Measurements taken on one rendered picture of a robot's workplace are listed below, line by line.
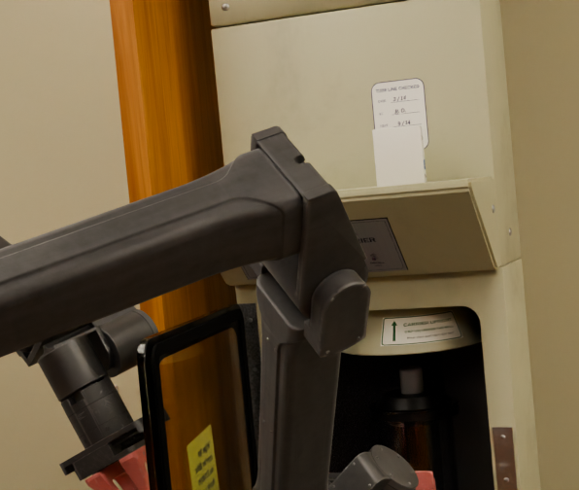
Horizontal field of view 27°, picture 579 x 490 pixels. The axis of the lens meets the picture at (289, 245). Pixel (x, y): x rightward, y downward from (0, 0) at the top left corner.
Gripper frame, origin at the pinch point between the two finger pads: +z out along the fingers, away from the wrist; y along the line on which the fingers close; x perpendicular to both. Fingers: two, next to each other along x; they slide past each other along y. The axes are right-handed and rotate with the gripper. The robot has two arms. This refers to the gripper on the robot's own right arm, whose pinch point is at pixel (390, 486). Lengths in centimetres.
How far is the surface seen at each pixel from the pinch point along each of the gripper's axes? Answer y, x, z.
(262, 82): 11.2, -46.9, 2.6
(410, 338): -2.7, -15.9, 4.5
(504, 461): -12.7, -2.2, 2.2
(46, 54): 68, -60, 45
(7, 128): 77, -48, 44
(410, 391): 0.2, -8.4, 11.4
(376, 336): 1.4, -16.3, 4.5
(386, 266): -2.7, -24.8, -1.3
